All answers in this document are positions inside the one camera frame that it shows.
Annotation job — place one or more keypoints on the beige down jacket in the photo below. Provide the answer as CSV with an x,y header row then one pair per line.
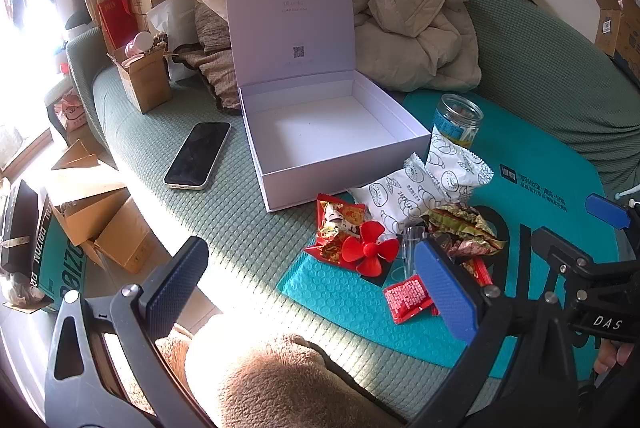
x,y
410,18

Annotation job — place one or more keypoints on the black box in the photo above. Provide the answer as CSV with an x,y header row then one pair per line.
x,y
20,228

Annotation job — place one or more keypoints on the pink white round object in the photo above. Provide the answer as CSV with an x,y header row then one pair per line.
x,y
139,44

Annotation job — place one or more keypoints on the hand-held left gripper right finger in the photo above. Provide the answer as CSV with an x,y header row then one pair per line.
x,y
442,293

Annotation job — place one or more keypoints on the white gift box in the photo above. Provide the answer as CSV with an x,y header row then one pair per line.
x,y
310,133

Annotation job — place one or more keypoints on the pink white bag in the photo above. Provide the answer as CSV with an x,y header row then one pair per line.
x,y
70,113

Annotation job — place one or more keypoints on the person's right hand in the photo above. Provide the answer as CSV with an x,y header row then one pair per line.
x,y
607,355

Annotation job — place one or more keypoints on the person's brown fleece leg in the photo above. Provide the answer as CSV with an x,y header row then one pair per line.
x,y
280,383

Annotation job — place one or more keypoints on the red paper bag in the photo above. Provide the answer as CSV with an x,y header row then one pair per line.
x,y
117,23

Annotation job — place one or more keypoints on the red candy packet with figure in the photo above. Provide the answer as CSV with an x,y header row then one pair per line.
x,y
345,213

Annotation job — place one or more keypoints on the white printed bread packet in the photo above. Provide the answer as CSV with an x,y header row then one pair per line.
x,y
390,203
457,168

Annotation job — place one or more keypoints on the brown textured pillow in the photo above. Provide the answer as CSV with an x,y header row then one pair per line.
x,y
215,63

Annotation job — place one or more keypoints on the small red packet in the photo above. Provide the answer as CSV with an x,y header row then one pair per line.
x,y
477,270

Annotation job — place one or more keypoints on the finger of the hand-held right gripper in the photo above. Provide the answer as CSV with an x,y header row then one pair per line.
x,y
547,243
607,210

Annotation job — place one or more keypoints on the black smartphone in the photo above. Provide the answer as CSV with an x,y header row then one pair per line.
x,y
197,153

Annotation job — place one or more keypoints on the printed cardboard box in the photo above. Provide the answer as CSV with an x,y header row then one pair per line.
x,y
620,23

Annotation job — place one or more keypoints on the red sachet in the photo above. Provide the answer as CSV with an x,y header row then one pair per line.
x,y
407,298

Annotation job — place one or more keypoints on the green gold snack packet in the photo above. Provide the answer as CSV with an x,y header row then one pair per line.
x,y
460,220

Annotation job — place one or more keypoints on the small open cardboard box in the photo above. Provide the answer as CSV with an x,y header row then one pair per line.
x,y
145,83

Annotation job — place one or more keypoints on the teal bubble mailer bag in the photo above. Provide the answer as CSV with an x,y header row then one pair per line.
x,y
340,303

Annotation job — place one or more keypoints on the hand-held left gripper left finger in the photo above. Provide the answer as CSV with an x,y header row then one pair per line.
x,y
175,280

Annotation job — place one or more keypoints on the white plastic stand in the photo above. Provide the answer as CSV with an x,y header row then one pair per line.
x,y
631,203

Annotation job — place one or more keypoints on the flattened cardboard box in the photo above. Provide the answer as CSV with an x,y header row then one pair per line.
x,y
85,203

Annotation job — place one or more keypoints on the teal printed carton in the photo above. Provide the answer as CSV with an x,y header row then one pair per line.
x,y
55,268

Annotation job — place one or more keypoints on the glass jar with blue label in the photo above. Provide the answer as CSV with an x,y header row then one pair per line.
x,y
457,118

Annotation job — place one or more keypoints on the white plastic bag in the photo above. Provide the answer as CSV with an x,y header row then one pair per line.
x,y
172,28

